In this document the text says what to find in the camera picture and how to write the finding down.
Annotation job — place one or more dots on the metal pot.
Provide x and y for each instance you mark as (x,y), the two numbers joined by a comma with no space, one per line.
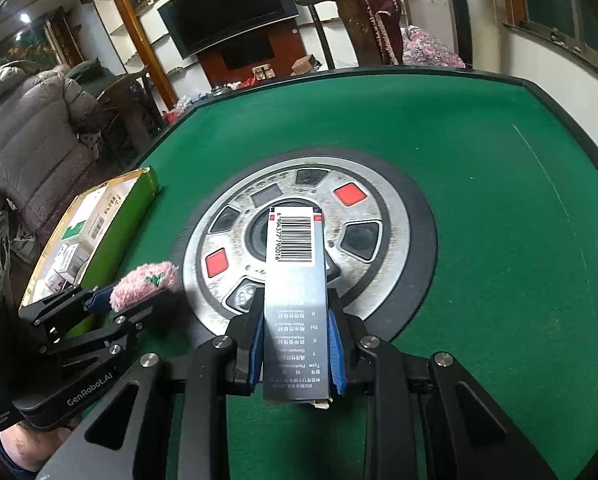
(221,90)

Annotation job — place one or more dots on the round table centre panel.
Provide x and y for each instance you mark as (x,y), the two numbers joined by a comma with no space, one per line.
(379,200)

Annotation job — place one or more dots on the black pen with pink cap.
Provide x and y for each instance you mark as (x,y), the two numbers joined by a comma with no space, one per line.
(294,285)

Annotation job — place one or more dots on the black television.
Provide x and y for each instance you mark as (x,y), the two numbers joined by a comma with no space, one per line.
(224,5)

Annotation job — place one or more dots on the large white gold-rimmed box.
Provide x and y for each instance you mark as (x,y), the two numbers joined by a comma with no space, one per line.
(124,230)

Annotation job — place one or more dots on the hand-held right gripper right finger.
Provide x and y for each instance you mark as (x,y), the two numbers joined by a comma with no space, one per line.
(335,355)

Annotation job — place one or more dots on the wall sockets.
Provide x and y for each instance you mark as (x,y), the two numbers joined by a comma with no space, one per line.
(262,72)

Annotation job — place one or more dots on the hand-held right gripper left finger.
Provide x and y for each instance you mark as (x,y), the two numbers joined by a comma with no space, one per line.
(255,360)

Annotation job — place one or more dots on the window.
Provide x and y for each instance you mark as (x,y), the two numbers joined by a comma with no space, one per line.
(564,0)

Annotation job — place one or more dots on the floral cloth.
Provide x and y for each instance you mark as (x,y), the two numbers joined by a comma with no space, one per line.
(431,47)

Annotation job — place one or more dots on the dark wooden chair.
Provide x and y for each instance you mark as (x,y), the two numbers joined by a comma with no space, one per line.
(129,110)

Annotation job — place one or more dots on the maroon fringed cloth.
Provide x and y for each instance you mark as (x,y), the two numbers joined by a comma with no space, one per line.
(379,20)

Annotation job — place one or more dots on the green and white medicine box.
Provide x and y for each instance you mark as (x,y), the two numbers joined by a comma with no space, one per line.
(99,220)

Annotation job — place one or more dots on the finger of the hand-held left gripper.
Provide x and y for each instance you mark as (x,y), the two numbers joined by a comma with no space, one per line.
(99,299)
(124,332)

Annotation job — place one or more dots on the tower air conditioner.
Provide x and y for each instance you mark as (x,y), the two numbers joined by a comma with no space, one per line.
(456,10)

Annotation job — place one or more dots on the pink fluffy pompom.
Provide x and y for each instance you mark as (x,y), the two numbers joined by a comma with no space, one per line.
(144,285)

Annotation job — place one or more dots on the small cardboard box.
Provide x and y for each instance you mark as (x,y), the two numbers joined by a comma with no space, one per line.
(306,64)

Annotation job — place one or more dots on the person's left hand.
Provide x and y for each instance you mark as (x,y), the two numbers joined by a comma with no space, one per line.
(34,447)

